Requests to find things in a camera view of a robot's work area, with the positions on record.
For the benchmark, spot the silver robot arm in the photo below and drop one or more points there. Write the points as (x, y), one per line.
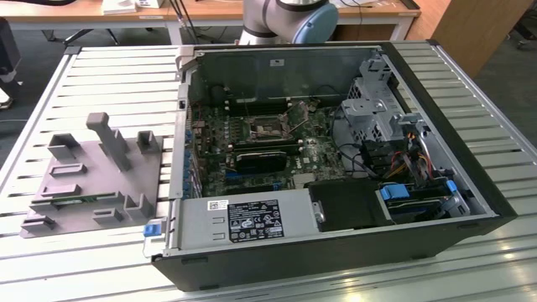
(268, 19)

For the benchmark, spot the CPU socket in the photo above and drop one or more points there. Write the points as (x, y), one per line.
(268, 129)

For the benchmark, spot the wooden desk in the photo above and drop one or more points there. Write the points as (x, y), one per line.
(50, 14)
(378, 14)

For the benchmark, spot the white and blue box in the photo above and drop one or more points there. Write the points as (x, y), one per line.
(148, 3)

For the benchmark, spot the grey parts rack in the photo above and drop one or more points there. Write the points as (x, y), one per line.
(96, 176)

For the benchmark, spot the green RAM stick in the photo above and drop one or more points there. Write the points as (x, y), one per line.
(90, 199)

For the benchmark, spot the black RAM slot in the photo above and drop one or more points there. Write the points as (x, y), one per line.
(268, 102)
(264, 143)
(268, 111)
(264, 148)
(268, 105)
(268, 108)

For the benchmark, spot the blue case latch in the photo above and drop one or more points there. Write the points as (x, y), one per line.
(152, 229)

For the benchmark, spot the black graphics card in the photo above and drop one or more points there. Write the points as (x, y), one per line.
(260, 163)

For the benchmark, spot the silver power supply unit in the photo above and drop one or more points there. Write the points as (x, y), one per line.
(198, 226)

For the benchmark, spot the black expansion slot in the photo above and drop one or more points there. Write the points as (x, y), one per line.
(252, 189)

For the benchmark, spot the silver chipset heatsink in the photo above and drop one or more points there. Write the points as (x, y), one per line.
(303, 179)

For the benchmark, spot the green motherboard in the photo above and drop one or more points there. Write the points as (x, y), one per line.
(323, 157)

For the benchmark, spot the silver metal drive cage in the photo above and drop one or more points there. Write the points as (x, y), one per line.
(366, 108)

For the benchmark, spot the black plastic shroud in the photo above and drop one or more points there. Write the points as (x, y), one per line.
(348, 204)

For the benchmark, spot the black open PC case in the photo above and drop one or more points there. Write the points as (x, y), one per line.
(294, 270)

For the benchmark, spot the blue disk carrier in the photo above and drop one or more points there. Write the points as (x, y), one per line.
(394, 192)
(451, 185)

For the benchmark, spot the wooden cabinet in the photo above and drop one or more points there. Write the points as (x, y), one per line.
(469, 31)

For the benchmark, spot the black office chair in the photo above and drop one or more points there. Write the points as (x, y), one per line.
(527, 31)

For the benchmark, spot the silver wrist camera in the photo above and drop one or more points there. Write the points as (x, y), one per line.
(7, 75)

